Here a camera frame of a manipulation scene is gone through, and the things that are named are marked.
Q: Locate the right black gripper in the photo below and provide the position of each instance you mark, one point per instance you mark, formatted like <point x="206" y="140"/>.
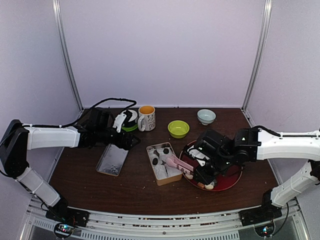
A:
<point x="204" y="178"/>

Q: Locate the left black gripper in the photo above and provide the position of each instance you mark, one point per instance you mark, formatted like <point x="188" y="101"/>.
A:
<point x="127" y="146"/>

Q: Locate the dark chocolate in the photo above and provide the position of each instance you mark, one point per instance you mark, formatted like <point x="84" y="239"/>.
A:
<point x="156" y="162"/>
<point x="165" y="150"/>

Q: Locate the pink cat paw tongs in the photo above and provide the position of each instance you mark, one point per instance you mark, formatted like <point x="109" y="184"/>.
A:
<point x="174" y="162"/>

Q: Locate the beige bear tin lid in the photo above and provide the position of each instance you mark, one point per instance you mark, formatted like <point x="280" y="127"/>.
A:
<point x="112" y="160"/>

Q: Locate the beige metal tin box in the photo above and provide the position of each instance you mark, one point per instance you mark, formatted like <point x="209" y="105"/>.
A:
<point x="170" y="179"/>

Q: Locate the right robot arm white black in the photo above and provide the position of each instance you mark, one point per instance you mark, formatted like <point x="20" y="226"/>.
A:
<point x="259" y="143"/>

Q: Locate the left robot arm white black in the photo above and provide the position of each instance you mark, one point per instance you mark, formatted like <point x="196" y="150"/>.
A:
<point x="19" y="139"/>

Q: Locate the caramel brown chocolate front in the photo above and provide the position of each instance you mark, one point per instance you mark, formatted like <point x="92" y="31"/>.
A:
<point x="200" y="185"/>

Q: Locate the white round chocolate left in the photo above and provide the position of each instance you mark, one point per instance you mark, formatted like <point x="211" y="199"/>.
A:
<point x="189" y="176"/>

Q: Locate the white round chocolate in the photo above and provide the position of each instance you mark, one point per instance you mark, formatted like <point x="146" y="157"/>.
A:
<point x="189" y="176"/>
<point x="209" y="187"/>

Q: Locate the white round chocolate front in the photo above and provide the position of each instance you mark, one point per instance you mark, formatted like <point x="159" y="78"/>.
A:
<point x="209" y="187"/>

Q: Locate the green saucer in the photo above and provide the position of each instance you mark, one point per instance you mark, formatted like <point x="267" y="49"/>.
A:
<point x="130" y="129"/>

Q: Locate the red round tray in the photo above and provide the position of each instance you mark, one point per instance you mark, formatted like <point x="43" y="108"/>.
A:
<point x="224" y="182"/>

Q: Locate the white and navy bowl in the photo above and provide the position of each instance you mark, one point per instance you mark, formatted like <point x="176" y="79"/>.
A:
<point x="132" y="121"/>

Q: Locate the white floral mug orange inside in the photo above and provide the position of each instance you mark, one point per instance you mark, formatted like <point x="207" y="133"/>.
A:
<point x="146" y="118"/>

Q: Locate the white paper cupcake liners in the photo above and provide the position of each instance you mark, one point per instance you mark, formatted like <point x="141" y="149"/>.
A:
<point x="162" y="171"/>

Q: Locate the lime green bowl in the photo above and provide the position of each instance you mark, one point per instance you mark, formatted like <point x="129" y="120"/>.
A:
<point x="178" y="129"/>

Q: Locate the pale blue ceramic bowl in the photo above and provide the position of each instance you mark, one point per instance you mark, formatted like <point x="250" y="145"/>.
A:
<point x="206" y="116"/>

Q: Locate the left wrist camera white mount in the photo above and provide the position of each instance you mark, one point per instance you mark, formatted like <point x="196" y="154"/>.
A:
<point x="120" y="120"/>

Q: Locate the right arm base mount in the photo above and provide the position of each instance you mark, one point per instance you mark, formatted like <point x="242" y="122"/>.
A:
<point x="262" y="220"/>

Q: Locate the right aluminium frame post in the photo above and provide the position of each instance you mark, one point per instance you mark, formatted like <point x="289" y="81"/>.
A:
<point x="264" y="30"/>

